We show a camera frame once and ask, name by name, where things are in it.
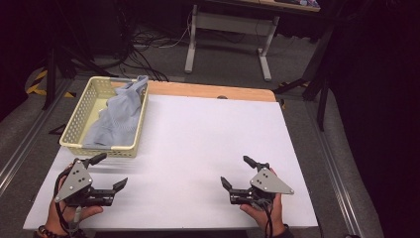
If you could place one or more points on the dark round table grommet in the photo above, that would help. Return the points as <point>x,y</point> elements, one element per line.
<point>222,97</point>

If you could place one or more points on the light blue sleeveless top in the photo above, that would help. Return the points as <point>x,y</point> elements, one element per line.
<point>119,115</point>

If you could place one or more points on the cream perforated plastic basket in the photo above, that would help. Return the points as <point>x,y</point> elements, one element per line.
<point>76,125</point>

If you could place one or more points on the black metal stand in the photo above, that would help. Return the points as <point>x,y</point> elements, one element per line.
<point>317,66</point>
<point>51,66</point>

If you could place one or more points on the yellow black floor tape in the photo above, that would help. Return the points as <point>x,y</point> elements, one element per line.
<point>38,82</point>

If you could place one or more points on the desk with white legs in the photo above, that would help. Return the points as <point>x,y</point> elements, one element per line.
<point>231,23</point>

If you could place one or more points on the person's right hand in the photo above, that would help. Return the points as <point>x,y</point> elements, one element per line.
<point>275,214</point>

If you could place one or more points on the white table sheet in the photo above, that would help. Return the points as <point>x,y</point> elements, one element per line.
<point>198,148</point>

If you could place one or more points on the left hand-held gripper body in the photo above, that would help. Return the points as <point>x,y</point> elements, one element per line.
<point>75,180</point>

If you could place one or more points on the person's left hand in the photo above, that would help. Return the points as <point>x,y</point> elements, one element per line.
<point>59,216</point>

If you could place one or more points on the metal floor rail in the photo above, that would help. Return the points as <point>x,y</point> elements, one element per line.
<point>333,165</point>
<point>26,148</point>

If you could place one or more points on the colourful patterned object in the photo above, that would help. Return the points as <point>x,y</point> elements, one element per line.
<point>308,2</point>

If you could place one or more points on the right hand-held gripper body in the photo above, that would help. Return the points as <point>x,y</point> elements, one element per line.
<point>268,183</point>

